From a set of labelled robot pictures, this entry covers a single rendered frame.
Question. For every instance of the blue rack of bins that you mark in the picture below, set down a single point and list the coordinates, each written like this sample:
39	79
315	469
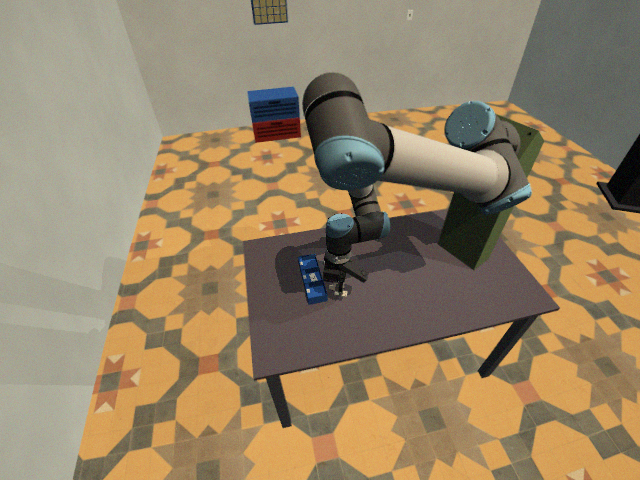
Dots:
316	290

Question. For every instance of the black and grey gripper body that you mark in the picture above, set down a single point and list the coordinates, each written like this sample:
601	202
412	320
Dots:
332	272

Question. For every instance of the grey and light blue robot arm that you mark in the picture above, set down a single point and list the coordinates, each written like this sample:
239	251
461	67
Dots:
350	150

